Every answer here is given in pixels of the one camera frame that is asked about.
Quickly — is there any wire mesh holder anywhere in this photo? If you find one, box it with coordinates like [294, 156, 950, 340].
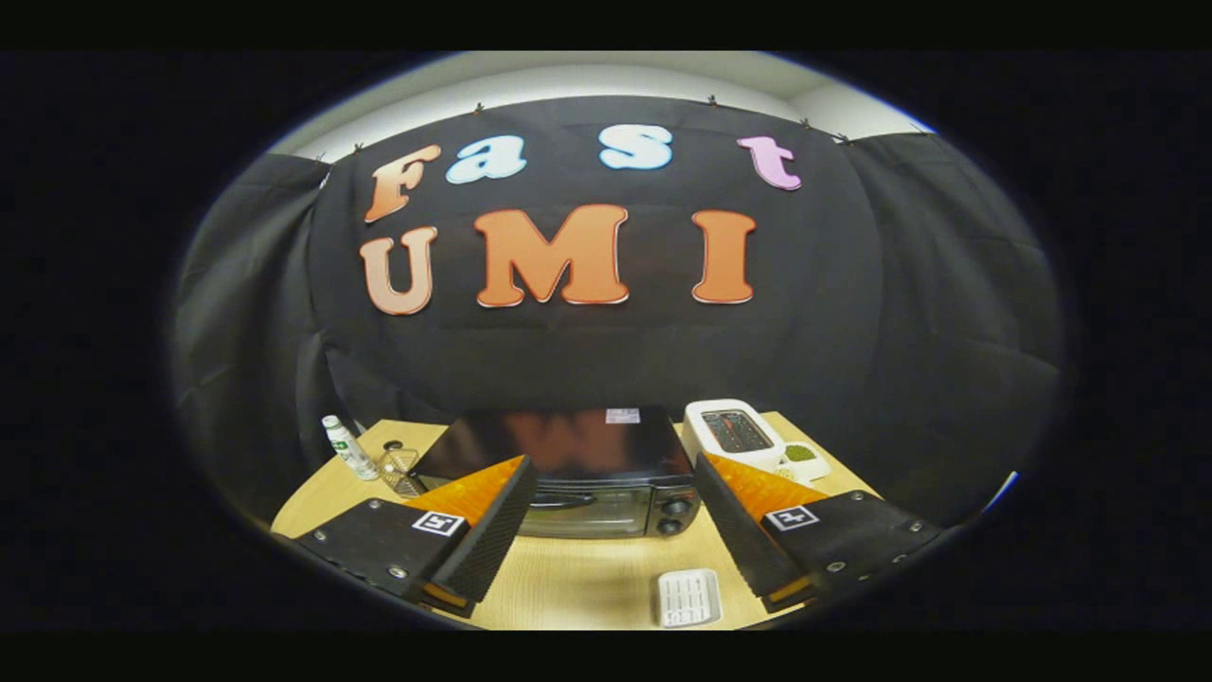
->
[378, 440, 429, 499]

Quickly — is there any small white dish with greens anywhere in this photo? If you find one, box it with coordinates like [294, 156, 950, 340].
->
[772, 441, 833, 483]

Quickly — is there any white bottle with green label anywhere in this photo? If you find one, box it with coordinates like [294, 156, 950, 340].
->
[321, 415, 381, 482]

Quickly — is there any white slotted tray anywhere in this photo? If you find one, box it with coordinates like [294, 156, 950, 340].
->
[656, 567, 724, 629]

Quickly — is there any white pop-up toaster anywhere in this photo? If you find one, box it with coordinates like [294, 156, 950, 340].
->
[682, 399, 788, 472]

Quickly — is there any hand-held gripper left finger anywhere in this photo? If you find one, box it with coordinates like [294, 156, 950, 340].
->
[273, 455, 539, 619]

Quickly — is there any black toaster oven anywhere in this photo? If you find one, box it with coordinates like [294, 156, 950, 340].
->
[412, 406, 704, 540]

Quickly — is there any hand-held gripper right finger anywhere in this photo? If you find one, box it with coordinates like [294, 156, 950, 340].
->
[693, 452, 949, 615]

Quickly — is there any black backdrop cloth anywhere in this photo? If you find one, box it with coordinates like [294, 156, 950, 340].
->
[170, 95, 1066, 531]

